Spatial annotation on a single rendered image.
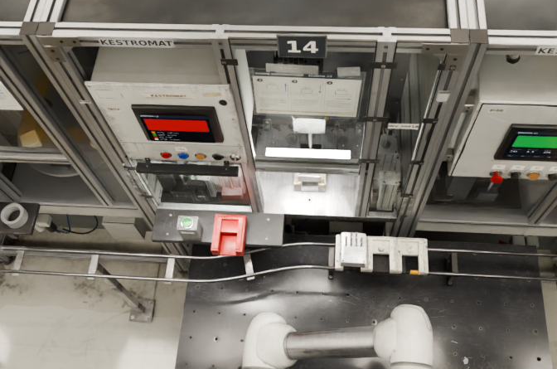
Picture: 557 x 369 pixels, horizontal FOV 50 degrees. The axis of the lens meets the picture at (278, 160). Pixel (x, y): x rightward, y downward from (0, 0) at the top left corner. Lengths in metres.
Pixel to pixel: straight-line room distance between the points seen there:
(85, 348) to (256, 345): 1.36
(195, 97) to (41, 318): 2.13
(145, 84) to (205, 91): 0.17
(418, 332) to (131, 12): 1.28
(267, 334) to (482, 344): 0.89
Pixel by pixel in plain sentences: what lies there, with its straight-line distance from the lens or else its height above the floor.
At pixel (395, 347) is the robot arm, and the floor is 1.23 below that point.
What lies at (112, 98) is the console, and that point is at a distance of 1.84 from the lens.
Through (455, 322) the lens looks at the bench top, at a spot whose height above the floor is 0.68.
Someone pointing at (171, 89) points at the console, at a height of 1.81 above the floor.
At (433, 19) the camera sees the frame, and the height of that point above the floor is 2.01.
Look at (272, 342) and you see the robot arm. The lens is 2.29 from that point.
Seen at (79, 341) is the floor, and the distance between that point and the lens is 3.50.
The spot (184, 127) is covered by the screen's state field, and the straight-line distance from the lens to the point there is 1.86.
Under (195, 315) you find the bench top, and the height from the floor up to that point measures 0.68.
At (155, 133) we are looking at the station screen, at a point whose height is 1.60.
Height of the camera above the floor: 3.20
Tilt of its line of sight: 62 degrees down
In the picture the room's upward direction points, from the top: 7 degrees counter-clockwise
